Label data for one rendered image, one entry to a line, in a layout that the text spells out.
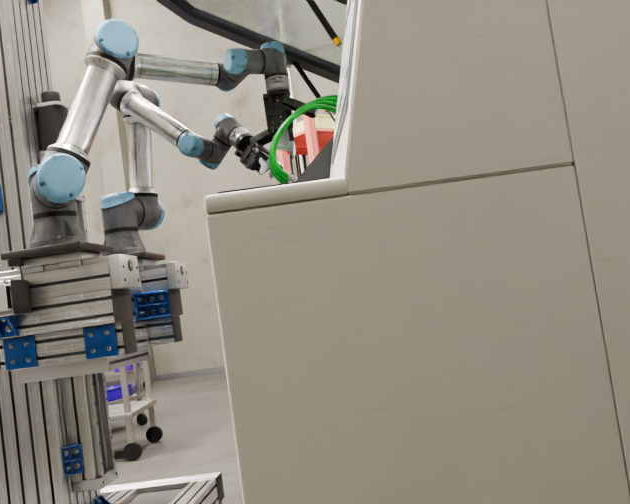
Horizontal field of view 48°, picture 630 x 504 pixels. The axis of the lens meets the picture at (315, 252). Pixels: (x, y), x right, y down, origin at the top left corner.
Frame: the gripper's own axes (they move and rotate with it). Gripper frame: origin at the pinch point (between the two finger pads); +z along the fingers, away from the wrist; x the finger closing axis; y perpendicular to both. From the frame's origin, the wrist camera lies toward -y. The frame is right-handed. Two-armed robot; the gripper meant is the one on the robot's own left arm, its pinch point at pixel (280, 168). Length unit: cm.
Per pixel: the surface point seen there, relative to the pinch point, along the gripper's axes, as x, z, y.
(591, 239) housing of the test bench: 59, 113, -38
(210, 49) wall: -482, -668, 47
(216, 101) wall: -498, -615, 99
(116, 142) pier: -418, -647, 222
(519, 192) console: 66, 102, -37
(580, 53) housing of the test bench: 63, 94, -60
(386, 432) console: 74, 113, 3
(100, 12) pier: -376, -779, 96
